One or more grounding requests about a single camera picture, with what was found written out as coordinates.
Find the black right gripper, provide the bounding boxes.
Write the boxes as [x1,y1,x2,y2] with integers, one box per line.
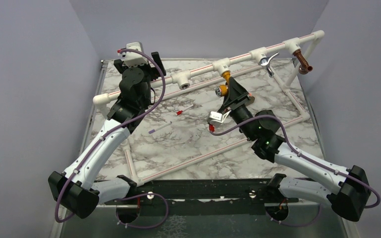
[217,76,257,141]

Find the yellow water faucet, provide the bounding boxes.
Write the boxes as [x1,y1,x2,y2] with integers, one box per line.
[215,71,231,97]

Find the white PVC pipe frame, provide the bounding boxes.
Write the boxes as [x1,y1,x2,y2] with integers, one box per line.
[93,30,325,185]

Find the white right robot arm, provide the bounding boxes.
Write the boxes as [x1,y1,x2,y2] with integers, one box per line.
[216,77,372,222]

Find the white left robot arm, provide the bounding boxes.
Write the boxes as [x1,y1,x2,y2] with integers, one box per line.
[48,48,167,223]

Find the brown water faucet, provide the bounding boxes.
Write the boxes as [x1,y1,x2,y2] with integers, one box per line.
[292,49,313,74]

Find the chrome lever faucet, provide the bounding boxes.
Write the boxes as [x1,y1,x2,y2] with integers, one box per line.
[259,52,279,78]

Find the red capped white pen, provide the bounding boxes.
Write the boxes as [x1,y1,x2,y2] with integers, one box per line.
[176,105,194,116]

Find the purple capped white pen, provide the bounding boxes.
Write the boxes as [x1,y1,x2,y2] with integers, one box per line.
[148,121,172,134]

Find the black faucet orange handle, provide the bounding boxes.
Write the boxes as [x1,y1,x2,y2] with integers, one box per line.
[246,93,255,106]

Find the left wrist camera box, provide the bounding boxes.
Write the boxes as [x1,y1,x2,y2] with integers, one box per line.
[117,42,149,67]

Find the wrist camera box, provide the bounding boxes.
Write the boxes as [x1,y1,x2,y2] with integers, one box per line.
[117,42,149,67]
[207,111,231,132]

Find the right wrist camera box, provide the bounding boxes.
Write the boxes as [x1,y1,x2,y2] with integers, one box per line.
[207,111,231,132]

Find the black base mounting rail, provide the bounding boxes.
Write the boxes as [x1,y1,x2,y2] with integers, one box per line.
[70,176,309,218]

